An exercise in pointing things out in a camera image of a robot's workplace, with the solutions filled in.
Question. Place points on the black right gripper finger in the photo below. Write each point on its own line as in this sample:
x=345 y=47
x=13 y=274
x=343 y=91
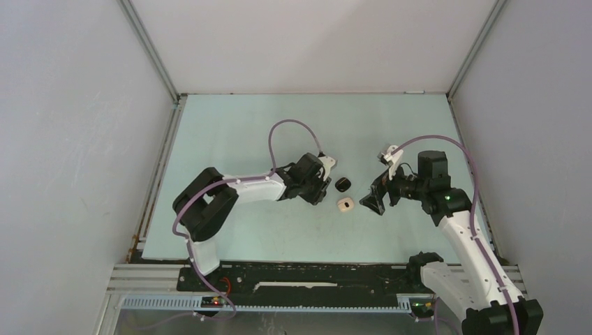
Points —
x=379 y=188
x=374 y=203

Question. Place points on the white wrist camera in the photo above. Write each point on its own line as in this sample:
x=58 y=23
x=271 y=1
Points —
x=391 y=156
x=327 y=163

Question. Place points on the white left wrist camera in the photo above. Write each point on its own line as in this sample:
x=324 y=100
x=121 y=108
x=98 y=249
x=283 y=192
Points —
x=327 y=163

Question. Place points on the aluminium frame rail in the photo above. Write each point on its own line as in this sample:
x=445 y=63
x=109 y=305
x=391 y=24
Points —
x=157 y=279

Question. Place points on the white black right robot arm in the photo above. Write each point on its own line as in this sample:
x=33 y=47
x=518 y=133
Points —
x=488 y=302

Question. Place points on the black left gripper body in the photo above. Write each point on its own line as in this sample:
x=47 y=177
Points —
x=312 y=190

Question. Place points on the grey slotted cable duct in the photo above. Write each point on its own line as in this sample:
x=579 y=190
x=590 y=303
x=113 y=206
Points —
x=197 y=303

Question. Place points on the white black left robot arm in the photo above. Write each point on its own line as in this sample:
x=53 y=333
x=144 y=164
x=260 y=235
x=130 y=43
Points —
x=204 y=205

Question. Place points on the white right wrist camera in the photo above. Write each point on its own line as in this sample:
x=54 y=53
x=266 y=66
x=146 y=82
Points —
x=391 y=156

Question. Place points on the pink charging case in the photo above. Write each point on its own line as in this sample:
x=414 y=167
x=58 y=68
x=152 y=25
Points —
x=345 y=204

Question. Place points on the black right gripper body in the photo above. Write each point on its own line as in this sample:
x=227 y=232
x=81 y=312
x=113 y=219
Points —
x=402 y=186

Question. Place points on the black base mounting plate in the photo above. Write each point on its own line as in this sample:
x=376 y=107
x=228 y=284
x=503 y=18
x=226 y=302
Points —
x=311 y=284

